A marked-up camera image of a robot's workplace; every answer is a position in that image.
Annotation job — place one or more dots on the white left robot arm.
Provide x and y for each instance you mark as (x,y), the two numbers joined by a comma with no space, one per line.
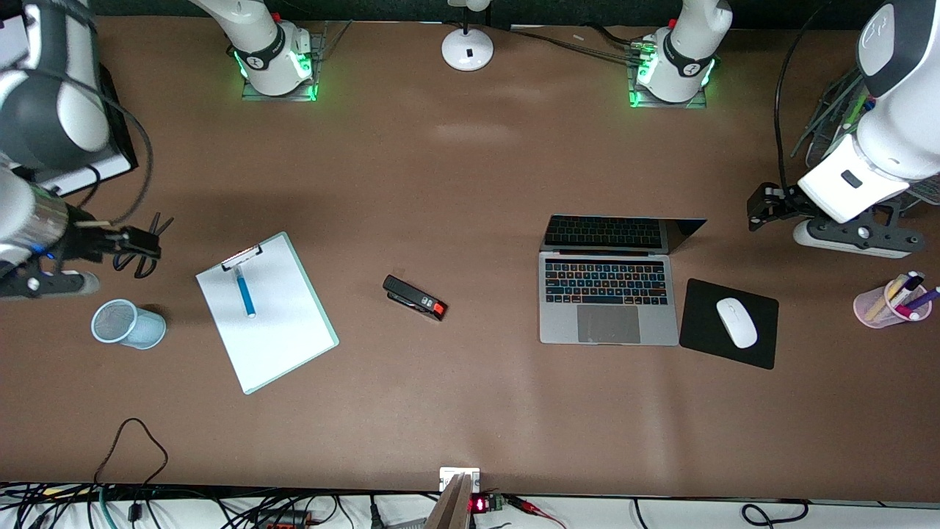
(892,132)

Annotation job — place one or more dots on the pink pen cup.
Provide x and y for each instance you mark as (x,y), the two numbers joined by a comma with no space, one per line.
(870,314)

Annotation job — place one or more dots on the black scissors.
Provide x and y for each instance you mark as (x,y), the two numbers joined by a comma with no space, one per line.
(143,266)

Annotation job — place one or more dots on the white lamp base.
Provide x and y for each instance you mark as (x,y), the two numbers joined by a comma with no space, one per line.
(468,50)

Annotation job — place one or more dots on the blue mesh pen cup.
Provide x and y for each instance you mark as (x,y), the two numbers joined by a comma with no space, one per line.
(139,329)

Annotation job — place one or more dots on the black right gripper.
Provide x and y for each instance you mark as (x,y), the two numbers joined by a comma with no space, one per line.
(87,242)

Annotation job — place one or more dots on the small white box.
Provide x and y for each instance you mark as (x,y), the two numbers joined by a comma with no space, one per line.
(449,476)

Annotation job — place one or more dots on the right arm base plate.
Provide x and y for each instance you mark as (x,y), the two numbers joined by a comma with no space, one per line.
(253,92)

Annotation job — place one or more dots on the light green clipboard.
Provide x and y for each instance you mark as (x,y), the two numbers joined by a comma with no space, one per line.
(332,339)

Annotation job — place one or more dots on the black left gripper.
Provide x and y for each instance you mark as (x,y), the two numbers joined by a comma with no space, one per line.
(787,202)

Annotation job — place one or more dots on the wooden pencil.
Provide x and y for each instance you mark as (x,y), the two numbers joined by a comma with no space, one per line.
(885,297)

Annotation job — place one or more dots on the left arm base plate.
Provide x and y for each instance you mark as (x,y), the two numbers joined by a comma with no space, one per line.
(698,103)

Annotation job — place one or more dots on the green pen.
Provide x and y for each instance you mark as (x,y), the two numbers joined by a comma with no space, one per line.
(856,110)

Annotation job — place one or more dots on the white paper sheet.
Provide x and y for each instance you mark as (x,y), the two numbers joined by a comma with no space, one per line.
(275,330)

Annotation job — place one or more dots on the black clipboard clip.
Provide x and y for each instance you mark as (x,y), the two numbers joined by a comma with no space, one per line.
(242,257)

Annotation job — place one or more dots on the black orange connector block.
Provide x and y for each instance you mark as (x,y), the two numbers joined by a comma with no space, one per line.
(286,520)

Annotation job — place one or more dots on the blue marker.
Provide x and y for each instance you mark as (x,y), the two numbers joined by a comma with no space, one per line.
(245,294)

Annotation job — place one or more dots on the black mouse pad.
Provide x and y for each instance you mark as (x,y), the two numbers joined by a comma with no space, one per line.
(705,323)

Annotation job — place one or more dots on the white tray paper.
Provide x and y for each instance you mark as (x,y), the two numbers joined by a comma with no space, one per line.
(103,170)

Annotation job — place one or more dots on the black capped white marker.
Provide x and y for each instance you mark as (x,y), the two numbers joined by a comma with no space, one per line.
(909,282)

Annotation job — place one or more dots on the silver laptop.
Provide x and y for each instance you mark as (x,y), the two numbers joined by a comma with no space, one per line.
(608,323)

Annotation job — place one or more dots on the purple marker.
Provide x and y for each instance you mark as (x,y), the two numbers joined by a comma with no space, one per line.
(925,298)

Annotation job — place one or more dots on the circuit board red display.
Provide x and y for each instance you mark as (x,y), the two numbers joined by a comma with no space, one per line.
(486,504)

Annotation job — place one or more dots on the wooden post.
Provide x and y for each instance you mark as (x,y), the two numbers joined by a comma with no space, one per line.
(452,507)

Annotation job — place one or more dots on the white computer mouse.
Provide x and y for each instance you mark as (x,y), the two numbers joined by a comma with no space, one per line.
(736,322)

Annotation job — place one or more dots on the black red stapler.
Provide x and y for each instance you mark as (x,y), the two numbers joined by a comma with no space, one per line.
(411,296)

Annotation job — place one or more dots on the pink marker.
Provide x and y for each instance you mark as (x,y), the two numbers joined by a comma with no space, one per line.
(910,313)

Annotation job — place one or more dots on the black stacked document tray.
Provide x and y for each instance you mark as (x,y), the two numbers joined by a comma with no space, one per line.
(117,117)

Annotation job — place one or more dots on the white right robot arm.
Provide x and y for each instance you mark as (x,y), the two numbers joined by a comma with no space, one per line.
(73,125)

